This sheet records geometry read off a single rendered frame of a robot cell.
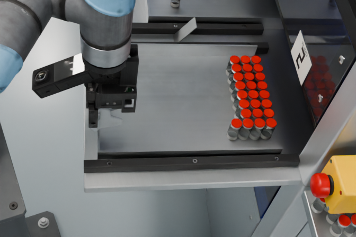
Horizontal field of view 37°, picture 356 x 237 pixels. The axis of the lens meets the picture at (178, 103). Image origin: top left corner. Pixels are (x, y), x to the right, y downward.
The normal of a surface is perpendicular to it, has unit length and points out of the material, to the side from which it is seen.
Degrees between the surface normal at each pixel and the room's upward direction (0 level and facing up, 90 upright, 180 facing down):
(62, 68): 28
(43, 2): 55
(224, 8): 0
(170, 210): 0
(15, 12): 22
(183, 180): 0
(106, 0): 88
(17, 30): 43
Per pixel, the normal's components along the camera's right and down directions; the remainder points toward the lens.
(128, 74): 0.11, 0.80
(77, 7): -0.18, 0.45
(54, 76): -0.35, -0.55
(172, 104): 0.12, -0.59
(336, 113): -0.99, 0.01
